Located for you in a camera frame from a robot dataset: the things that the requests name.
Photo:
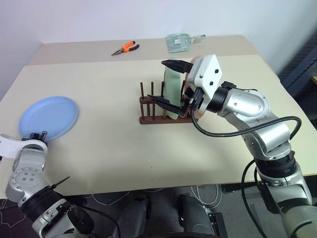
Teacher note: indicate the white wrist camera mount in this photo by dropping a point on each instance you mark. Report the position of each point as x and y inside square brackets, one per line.
[10, 146]
[210, 72]

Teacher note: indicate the light green plate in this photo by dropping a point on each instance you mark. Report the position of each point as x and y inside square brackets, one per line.
[172, 94]

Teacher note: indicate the dark grey rounded right leg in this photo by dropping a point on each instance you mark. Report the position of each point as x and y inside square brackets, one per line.
[195, 215]

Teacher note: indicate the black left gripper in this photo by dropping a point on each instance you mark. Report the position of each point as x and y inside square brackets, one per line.
[37, 136]

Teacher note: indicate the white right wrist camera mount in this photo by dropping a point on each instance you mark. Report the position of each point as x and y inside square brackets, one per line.
[210, 72]

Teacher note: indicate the light blue plate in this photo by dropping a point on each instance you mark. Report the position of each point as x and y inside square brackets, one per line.
[48, 116]

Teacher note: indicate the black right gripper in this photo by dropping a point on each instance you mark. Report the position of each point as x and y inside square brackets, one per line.
[191, 99]

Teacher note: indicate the black flat box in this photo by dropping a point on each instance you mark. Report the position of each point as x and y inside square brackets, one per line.
[219, 224]

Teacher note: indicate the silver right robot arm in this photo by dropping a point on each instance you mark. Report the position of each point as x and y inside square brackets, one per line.
[250, 104]

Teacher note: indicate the dark grey rounded leg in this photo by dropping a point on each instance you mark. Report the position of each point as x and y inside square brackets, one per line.
[195, 215]
[135, 214]

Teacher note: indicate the brown wooden dish rack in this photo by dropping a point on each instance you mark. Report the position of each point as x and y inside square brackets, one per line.
[151, 119]

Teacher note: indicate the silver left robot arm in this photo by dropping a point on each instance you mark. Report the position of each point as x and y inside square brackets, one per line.
[24, 178]

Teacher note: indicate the green plastic packet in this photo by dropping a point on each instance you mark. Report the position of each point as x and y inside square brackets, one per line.
[179, 42]

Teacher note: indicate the dark grey rounded left leg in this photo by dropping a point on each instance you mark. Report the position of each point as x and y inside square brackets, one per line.
[135, 214]

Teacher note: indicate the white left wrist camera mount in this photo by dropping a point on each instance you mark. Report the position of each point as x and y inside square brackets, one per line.
[10, 146]

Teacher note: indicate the dark blue metal frame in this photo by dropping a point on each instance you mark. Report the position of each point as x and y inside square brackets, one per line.
[301, 67]

